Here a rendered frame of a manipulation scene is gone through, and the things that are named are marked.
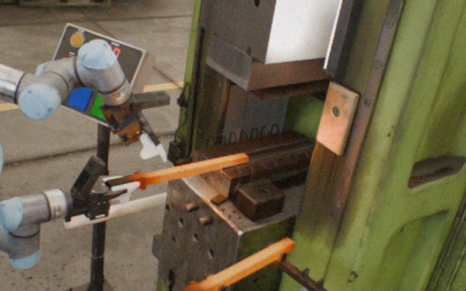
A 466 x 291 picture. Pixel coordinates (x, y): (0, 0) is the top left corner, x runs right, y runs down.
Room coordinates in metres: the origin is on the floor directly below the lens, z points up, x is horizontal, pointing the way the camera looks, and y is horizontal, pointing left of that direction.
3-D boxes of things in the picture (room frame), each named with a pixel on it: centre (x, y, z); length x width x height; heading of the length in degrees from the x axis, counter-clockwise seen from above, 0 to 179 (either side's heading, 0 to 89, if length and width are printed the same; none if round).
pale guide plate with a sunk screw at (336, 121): (1.41, -0.24, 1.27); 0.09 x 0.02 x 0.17; 41
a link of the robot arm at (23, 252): (1.17, 0.50, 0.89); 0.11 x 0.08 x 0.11; 72
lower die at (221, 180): (1.70, -0.10, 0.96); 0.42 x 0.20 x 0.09; 131
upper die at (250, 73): (1.70, -0.10, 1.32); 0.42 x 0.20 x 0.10; 131
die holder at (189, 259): (1.66, -0.14, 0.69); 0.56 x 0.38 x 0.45; 131
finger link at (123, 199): (1.32, 0.27, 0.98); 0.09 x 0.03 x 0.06; 128
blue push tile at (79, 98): (1.81, 0.55, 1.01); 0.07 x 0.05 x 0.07; 66
